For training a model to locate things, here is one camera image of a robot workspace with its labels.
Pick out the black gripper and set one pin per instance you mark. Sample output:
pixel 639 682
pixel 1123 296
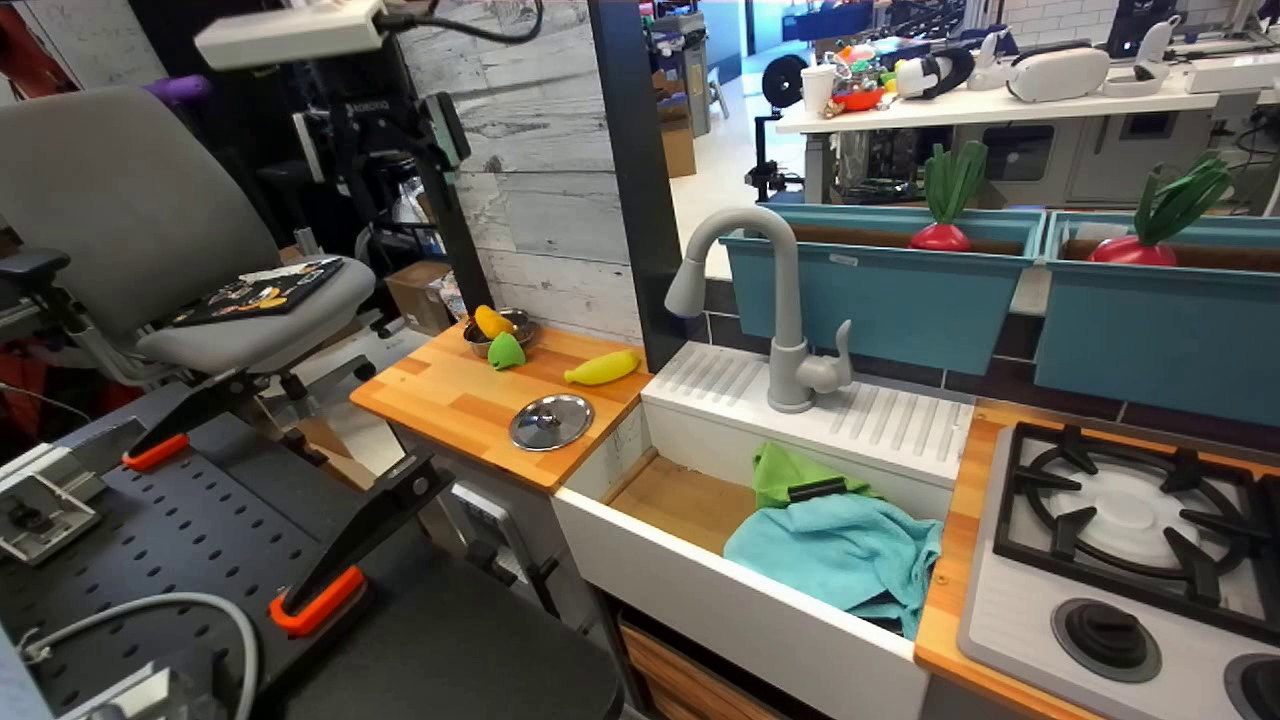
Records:
pixel 446 131

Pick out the yellow toy carrot green top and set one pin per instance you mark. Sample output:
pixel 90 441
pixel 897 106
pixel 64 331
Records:
pixel 496 332

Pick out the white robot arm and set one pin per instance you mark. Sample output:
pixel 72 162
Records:
pixel 287 36

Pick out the small metal bowl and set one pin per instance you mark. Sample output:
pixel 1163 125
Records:
pixel 521 327

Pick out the black slanted beam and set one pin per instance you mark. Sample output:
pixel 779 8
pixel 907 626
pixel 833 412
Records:
pixel 462 241

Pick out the brown cardboard box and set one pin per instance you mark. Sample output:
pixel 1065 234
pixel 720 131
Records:
pixel 421 294

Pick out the black vertical pillar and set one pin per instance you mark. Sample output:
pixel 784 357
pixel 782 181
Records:
pixel 639 162

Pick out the black tablet board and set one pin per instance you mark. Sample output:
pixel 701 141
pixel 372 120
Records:
pixel 260 288

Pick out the wooden counter block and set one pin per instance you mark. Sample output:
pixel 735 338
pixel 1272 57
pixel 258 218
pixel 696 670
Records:
pixel 452 395

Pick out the purple knob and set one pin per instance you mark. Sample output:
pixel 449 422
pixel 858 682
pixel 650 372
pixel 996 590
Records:
pixel 183 89

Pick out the yellow toy banana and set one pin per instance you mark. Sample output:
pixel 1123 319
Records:
pixel 602 370

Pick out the round metal plate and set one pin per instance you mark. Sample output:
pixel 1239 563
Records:
pixel 554 422

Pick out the grey office chair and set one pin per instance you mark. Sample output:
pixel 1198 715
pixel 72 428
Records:
pixel 123 202

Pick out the white cup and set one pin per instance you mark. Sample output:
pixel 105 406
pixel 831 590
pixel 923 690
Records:
pixel 817 89

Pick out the grey toy faucet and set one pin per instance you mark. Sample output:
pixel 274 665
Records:
pixel 784 304

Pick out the teal planter box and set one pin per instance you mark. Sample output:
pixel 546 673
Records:
pixel 881 300
pixel 1163 340

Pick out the green cloth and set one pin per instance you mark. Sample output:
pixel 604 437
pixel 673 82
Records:
pixel 784 472

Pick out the black perforated board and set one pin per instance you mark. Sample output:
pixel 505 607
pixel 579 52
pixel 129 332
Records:
pixel 173 532

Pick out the red toy radish green leaves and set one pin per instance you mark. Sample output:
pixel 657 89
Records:
pixel 953 184
pixel 1173 204

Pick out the white toy sink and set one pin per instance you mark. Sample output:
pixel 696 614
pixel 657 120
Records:
pixel 694 586

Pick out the white background table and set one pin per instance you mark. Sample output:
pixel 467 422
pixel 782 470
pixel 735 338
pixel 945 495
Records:
pixel 984 106

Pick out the grey flat box device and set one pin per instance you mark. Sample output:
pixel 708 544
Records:
pixel 40 512

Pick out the teal towel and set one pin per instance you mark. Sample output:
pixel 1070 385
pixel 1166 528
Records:
pixel 840 552

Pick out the wooden drawer front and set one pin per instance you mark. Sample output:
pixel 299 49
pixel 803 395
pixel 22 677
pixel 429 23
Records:
pixel 683 673

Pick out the white oval headset device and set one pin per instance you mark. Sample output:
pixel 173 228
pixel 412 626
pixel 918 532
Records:
pixel 1057 73

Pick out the wooden stove counter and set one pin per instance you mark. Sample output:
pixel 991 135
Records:
pixel 949 586

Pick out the black stove grate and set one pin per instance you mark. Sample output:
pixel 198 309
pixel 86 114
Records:
pixel 1065 527

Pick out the grey toy stove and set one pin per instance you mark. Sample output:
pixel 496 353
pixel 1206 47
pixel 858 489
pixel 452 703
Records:
pixel 1025 642

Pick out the black stove knob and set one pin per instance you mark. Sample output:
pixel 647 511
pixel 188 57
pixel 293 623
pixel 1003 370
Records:
pixel 1256 684
pixel 1105 637

